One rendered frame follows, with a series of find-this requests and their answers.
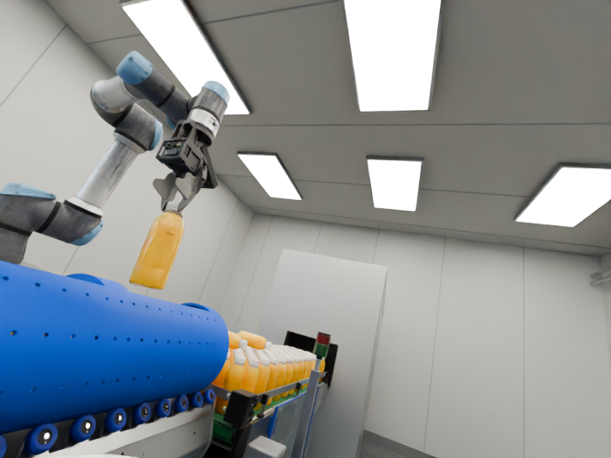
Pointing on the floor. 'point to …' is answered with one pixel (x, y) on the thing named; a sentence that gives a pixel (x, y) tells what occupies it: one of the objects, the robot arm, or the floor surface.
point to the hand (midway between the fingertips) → (175, 207)
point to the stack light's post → (305, 414)
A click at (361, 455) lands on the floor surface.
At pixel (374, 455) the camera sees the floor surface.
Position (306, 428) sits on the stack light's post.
